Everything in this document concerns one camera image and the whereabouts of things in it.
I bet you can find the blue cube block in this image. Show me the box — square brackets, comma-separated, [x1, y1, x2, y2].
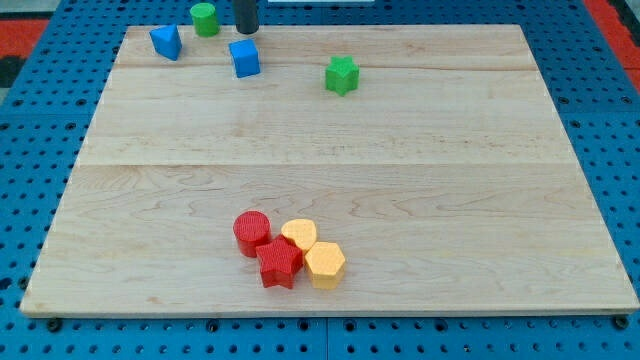
[228, 39, 261, 78]

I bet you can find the blue triangle block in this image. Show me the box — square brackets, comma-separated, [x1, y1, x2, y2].
[149, 24, 182, 61]

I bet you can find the light wooden board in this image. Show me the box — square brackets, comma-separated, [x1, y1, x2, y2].
[21, 25, 639, 319]

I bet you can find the yellow heart block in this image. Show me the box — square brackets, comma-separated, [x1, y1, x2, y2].
[281, 219, 318, 253]

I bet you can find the yellow hexagon block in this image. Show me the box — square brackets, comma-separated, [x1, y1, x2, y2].
[305, 241, 346, 290]

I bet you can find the red cylinder block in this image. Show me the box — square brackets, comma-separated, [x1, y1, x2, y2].
[233, 210, 272, 258]

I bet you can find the red star block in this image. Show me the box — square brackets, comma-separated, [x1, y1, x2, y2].
[256, 235, 303, 289]

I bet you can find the green star block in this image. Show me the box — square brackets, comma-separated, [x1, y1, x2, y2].
[325, 56, 360, 96]

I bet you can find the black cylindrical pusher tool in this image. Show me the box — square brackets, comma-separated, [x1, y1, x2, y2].
[232, 0, 259, 35]

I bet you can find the green cylinder block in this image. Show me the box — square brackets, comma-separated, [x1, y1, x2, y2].
[189, 2, 220, 37]

